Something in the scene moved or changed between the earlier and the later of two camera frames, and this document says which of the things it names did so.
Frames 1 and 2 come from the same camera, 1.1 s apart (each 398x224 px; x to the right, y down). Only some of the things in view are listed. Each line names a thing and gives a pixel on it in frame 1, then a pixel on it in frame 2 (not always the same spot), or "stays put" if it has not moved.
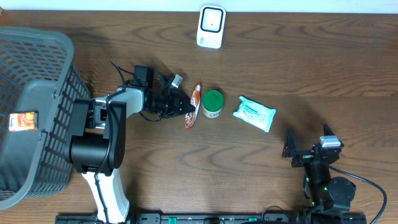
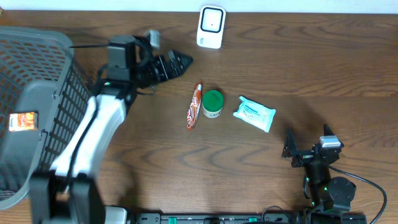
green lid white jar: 212,101 stays put
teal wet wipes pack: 258,116 stays put
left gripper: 171,93 → 160,70
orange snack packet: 23,121 stays put
